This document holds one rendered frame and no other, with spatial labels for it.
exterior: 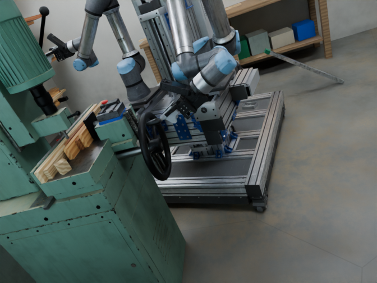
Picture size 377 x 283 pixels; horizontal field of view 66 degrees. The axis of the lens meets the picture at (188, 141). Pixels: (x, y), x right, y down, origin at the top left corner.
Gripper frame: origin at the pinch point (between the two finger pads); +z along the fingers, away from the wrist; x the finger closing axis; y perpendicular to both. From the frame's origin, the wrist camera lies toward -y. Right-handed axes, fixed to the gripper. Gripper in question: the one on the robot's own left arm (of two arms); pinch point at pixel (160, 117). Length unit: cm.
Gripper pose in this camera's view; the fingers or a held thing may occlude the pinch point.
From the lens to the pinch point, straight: 115.4
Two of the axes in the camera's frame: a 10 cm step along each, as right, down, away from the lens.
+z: -6.7, 5.7, 4.8
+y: 7.4, 6.0, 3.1
